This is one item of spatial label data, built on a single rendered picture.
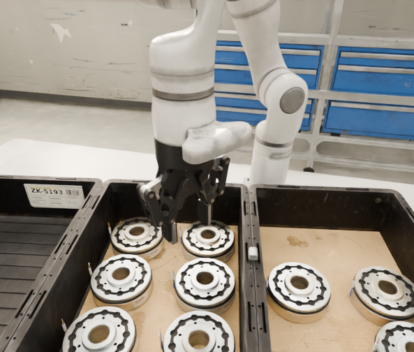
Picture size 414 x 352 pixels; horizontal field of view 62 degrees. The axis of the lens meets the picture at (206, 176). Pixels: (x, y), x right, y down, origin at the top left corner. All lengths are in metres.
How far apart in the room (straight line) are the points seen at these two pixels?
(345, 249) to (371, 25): 2.63
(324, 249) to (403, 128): 1.91
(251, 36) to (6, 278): 0.63
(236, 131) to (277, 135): 0.42
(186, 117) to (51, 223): 0.53
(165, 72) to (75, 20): 3.42
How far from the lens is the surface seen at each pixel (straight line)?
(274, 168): 0.84
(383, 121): 2.54
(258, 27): 0.69
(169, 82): 0.37
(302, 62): 2.36
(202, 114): 0.38
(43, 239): 0.80
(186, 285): 0.60
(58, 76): 4.05
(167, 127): 0.38
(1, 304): 0.71
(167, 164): 0.41
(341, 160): 2.60
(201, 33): 0.35
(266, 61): 0.78
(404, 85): 2.48
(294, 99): 0.76
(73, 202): 0.80
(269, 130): 0.78
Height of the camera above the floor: 1.32
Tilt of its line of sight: 32 degrees down
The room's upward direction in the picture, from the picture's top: straight up
